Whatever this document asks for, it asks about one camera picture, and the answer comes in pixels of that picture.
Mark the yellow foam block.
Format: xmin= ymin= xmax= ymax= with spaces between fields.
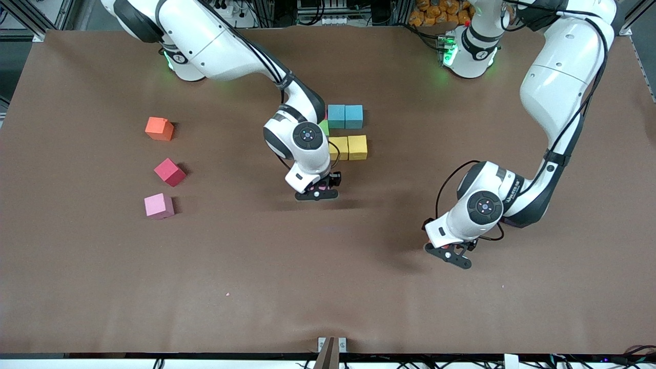
xmin=329 ymin=136 xmax=349 ymax=161
xmin=348 ymin=135 xmax=368 ymax=161

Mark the brown paper table cover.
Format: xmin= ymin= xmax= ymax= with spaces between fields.
xmin=0 ymin=25 xmax=656 ymax=355

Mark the red foam block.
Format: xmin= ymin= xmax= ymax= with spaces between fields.
xmin=154 ymin=158 xmax=187 ymax=187

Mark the white power strip with plugs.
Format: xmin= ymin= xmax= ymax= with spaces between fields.
xmin=215 ymin=0 xmax=257 ymax=29

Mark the pile of orange yellow objects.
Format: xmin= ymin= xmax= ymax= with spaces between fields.
xmin=409 ymin=0 xmax=475 ymax=27

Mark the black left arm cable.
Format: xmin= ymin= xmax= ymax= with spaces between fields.
xmin=435 ymin=160 xmax=505 ymax=242

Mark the metal table clamp bracket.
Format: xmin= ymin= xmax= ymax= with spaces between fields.
xmin=318 ymin=337 xmax=347 ymax=369

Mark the aluminium frame profile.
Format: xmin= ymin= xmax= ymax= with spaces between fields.
xmin=612 ymin=0 xmax=656 ymax=37
xmin=8 ymin=0 xmax=77 ymax=43

